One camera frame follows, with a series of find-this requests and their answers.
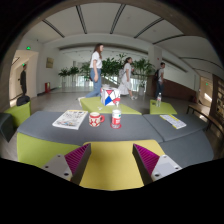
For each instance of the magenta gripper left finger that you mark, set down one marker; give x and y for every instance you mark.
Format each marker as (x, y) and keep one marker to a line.
(71, 166)

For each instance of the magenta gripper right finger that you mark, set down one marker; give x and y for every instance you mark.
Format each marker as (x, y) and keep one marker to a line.
(153, 167)

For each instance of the clear bottle red label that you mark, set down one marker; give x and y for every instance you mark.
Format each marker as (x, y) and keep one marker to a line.
(116, 114)

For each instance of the clear water bottle far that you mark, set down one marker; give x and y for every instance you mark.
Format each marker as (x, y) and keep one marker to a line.
(158, 100)

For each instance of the comic magazine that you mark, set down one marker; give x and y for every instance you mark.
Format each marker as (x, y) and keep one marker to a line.
(71, 119)

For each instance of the yellow white leaflet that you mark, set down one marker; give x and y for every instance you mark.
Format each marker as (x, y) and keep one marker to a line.
(176, 123)

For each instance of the red white patterned mug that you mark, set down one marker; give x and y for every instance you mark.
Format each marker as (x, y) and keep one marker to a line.
(95, 119)

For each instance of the red round coaster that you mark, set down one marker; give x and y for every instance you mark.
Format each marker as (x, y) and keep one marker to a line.
(115, 126)

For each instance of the wooden bench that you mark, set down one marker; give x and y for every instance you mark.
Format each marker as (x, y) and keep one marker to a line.
(211, 121)

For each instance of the white red blue cube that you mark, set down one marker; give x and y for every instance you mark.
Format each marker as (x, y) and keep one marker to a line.
(110, 96)

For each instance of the wooden reception counter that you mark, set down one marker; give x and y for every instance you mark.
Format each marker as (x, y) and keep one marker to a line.
(171, 90)

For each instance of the black chair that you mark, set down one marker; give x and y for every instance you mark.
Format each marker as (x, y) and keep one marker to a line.
(22, 100)

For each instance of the red fire extinguisher box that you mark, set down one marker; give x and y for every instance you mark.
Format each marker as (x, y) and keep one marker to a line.
(47, 87)

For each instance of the man with backpack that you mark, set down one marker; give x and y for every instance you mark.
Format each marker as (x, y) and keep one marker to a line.
(159, 79)

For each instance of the woman in white dress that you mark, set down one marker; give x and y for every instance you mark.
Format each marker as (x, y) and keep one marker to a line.
(125, 86)

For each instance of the potted plant far left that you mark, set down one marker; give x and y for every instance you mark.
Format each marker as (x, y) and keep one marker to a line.
(64, 72)

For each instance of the potted plant right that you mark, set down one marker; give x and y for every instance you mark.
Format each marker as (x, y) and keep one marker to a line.
(143, 69)

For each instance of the person in dark clothes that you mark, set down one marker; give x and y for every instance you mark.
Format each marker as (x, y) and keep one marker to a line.
(23, 80)

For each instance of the large potted plant centre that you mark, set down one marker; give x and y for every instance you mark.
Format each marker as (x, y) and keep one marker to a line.
(110, 68)

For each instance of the person in blue jeans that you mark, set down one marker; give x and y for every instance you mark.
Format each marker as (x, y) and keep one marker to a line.
(95, 70)

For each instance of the wall picture frame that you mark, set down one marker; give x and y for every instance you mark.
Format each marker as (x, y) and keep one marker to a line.
(49, 62)

